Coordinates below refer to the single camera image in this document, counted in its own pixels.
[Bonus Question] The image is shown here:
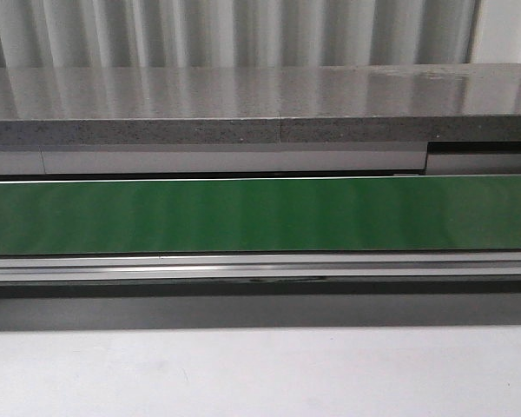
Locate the aluminium conveyor frame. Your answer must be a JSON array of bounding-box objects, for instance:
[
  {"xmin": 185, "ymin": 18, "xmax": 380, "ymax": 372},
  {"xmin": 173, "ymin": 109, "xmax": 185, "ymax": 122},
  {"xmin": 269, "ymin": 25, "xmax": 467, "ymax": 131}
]
[{"xmin": 0, "ymin": 172, "xmax": 521, "ymax": 299}]

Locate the grey stone countertop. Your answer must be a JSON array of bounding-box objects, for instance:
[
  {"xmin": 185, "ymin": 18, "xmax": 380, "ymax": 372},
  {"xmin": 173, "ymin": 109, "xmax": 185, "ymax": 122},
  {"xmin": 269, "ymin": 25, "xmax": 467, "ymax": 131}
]
[{"xmin": 0, "ymin": 64, "xmax": 521, "ymax": 147}]

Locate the green conveyor belt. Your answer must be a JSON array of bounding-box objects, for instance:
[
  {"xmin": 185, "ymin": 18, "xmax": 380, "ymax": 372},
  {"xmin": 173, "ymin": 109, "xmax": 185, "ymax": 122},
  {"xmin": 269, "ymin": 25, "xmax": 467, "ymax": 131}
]
[{"xmin": 0, "ymin": 175, "xmax": 521, "ymax": 256}]

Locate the grey corrugated curtain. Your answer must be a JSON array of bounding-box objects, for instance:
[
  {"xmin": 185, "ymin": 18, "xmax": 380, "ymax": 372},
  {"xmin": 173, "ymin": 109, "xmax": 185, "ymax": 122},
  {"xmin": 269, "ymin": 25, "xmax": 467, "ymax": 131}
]
[{"xmin": 0, "ymin": 0, "xmax": 521, "ymax": 69}]

